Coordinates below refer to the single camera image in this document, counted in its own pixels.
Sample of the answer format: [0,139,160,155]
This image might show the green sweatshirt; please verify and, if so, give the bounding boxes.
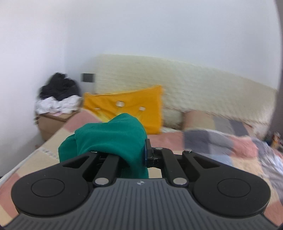
[58,113,149,179]

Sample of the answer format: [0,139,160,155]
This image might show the white clothes pile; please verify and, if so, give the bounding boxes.
[35,95,82,114]

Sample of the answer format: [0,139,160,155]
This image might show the black clothes pile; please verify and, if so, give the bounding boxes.
[39,72,80,101]

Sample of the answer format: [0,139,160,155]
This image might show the checkered bed pillow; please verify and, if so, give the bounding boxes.
[182,111,255,137]

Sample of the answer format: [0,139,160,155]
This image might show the orange crown pillow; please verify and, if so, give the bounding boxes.
[83,85,163,135]

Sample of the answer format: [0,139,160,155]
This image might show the patchwork checkered quilt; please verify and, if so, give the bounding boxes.
[1,110,282,225]

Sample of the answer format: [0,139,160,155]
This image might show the wooden bedside cabinet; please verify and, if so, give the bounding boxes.
[34,111,79,141]

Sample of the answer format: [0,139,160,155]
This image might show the cream quilted headboard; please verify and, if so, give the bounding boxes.
[94,54,277,136]

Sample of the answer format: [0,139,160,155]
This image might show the dark wall switch panel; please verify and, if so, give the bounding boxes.
[81,73,95,83]

